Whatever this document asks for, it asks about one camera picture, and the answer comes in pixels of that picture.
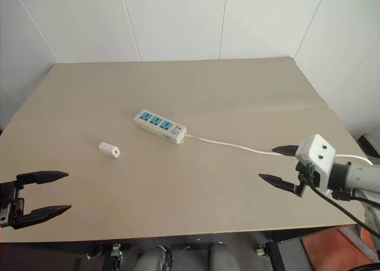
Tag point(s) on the grey rounded shape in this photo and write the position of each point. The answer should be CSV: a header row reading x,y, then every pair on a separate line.
x,y
222,257
153,260

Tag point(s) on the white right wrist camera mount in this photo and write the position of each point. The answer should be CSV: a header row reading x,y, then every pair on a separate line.
x,y
315,148

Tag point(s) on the grey dark box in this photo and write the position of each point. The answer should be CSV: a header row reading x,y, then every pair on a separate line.
x,y
371,145

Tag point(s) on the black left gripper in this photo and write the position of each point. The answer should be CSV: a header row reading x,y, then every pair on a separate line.
x,y
10,202

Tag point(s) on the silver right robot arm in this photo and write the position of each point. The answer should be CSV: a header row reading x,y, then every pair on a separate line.
x,y
362,173

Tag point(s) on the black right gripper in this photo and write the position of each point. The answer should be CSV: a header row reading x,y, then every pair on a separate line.
x,y
305,174

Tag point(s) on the white plug adapter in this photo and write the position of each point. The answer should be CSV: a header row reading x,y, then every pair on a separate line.
x,y
108,150

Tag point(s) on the white power strip blue sockets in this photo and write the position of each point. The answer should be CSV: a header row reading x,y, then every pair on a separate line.
x,y
158,125

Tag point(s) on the black table frame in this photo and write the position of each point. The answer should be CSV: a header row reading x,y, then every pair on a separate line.
x,y
274,254

